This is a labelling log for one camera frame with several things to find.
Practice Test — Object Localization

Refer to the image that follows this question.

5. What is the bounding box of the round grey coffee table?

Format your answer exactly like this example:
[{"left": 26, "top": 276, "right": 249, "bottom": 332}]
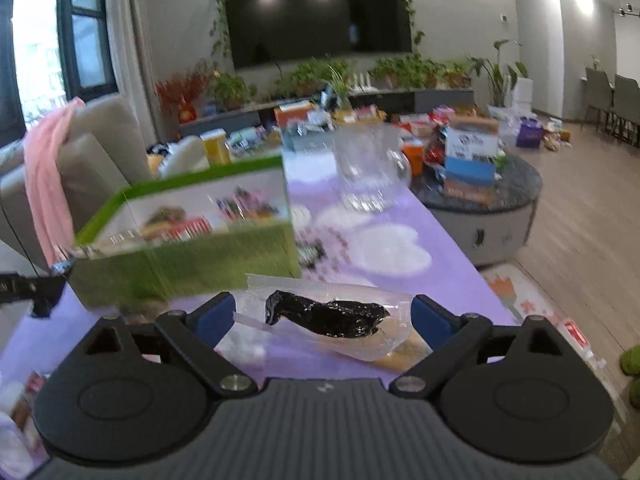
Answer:
[{"left": 410, "top": 152, "right": 543, "bottom": 268}]

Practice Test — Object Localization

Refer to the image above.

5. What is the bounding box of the pink towel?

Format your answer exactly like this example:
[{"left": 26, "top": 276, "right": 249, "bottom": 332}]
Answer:
[{"left": 24, "top": 97, "right": 86, "bottom": 266}]

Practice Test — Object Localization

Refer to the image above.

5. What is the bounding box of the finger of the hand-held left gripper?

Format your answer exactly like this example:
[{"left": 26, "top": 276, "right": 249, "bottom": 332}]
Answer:
[{"left": 0, "top": 260, "right": 76, "bottom": 318}]

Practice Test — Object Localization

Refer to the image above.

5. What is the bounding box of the clear glass mug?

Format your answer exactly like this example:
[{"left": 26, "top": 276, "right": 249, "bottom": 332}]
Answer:
[{"left": 332, "top": 125, "right": 413, "bottom": 213}]

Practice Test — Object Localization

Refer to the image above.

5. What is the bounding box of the yellow can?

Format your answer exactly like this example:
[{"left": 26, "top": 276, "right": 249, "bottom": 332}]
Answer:
[{"left": 200, "top": 129, "right": 232, "bottom": 167}]

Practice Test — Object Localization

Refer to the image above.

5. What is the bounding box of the floral floor mat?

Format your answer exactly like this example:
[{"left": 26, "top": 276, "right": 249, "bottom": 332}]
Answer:
[{"left": 480, "top": 260, "right": 640, "bottom": 411}]

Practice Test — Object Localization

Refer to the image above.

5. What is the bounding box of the green fuzzy ball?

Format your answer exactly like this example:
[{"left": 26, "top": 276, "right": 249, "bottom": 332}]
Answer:
[{"left": 619, "top": 344, "right": 640, "bottom": 376}]

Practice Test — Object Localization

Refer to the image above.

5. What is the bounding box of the pink and white packet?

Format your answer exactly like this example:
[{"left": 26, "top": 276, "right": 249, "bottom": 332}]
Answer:
[{"left": 0, "top": 370, "right": 51, "bottom": 466}]

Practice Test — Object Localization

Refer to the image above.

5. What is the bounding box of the black framed window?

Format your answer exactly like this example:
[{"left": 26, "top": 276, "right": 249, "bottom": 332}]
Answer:
[{"left": 0, "top": 0, "right": 118, "bottom": 131}]

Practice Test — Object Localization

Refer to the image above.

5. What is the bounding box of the purple floral tablecloth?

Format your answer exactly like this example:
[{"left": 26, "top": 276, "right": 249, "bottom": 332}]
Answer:
[{"left": 0, "top": 165, "right": 516, "bottom": 461}]

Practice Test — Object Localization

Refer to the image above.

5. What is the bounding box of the tall leafy floor plant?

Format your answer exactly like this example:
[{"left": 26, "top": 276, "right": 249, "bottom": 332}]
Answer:
[{"left": 470, "top": 40, "right": 528, "bottom": 108}]

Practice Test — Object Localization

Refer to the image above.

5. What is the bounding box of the spider plant in vase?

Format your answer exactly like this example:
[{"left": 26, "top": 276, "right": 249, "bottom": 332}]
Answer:
[{"left": 325, "top": 67, "right": 353, "bottom": 111}]

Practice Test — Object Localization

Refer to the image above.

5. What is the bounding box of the green cardboard box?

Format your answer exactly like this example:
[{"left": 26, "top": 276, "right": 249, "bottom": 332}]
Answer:
[{"left": 70, "top": 156, "right": 303, "bottom": 311}]

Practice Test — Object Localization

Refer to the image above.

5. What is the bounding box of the purple bag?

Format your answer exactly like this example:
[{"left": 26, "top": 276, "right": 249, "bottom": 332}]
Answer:
[{"left": 516, "top": 117, "right": 545, "bottom": 150}]

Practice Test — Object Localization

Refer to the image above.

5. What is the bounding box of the tan biscuit packet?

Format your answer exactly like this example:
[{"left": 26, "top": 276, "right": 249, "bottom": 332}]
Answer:
[{"left": 372, "top": 327, "right": 433, "bottom": 373}]

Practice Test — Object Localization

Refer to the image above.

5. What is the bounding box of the orange box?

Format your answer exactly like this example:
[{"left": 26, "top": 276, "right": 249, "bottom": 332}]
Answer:
[{"left": 274, "top": 101, "right": 317, "bottom": 126}]

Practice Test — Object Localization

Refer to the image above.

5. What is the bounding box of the beige curtain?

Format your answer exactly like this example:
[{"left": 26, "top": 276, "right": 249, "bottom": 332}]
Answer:
[{"left": 105, "top": 0, "right": 171, "bottom": 146}]

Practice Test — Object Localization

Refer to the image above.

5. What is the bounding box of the grey tray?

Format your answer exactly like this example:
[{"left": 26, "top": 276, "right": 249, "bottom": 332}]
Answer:
[{"left": 282, "top": 122, "right": 335, "bottom": 153}]

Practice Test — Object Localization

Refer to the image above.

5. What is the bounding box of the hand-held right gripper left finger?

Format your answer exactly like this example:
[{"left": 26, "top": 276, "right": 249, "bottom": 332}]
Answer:
[{"left": 82, "top": 294, "right": 258, "bottom": 396}]

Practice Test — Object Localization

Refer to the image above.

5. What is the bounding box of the grey dining chair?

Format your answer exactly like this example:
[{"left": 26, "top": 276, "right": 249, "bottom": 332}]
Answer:
[
  {"left": 612, "top": 74, "right": 640, "bottom": 136},
  {"left": 582, "top": 67, "right": 616, "bottom": 121}
]

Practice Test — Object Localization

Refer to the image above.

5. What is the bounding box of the orange cup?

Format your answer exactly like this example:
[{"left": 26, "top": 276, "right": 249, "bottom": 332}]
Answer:
[{"left": 402, "top": 141, "right": 426, "bottom": 176}]

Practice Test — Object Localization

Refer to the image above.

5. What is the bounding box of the black wall television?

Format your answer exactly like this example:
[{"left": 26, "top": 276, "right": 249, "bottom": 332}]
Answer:
[{"left": 221, "top": 0, "right": 413, "bottom": 70}]

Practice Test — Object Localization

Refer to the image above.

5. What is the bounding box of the white snack packet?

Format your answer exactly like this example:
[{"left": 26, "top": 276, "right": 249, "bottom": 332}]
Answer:
[{"left": 217, "top": 330, "right": 268, "bottom": 368}]

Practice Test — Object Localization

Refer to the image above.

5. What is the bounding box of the clear packet of dark snack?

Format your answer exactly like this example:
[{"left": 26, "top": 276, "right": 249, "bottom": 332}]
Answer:
[{"left": 232, "top": 272, "right": 416, "bottom": 363}]

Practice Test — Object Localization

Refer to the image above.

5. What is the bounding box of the red flower decoration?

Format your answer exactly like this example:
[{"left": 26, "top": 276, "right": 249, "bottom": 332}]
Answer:
[{"left": 155, "top": 67, "right": 211, "bottom": 125}]

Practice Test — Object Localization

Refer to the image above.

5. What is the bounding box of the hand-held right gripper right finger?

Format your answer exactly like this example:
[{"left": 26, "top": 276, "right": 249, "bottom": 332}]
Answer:
[{"left": 390, "top": 294, "right": 576, "bottom": 396}]

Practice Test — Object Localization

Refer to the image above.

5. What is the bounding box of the green potted plant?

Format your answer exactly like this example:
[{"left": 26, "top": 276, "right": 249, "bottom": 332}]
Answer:
[
  {"left": 212, "top": 72, "right": 251, "bottom": 111},
  {"left": 442, "top": 62, "right": 473, "bottom": 88},
  {"left": 290, "top": 57, "right": 353, "bottom": 93},
  {"left": 370, "top": 55, "right": 441, "bottom": 88}
]

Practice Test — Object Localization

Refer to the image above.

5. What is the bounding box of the grey television cabinet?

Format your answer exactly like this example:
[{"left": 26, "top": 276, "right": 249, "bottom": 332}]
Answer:
[{"left": 180, "top": 87, "right": 475, "bottom": 133}]

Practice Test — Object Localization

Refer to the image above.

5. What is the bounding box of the grey sofa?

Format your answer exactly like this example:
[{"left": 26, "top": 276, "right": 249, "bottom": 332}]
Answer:
[{"left": 0, "top": 94, "right": 166, "bottom": 271}]

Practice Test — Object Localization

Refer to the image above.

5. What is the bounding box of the blue and brown carton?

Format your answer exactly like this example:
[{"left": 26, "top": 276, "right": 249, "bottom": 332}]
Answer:
[{"left": 442, "top": 116, "right": 501, "bottom": 206}]

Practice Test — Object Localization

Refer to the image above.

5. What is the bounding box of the yellow basket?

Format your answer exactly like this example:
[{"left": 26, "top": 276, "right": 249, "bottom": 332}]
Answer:
[{"left": 350, "top": 105, "right": 388, "bottom": 123}]

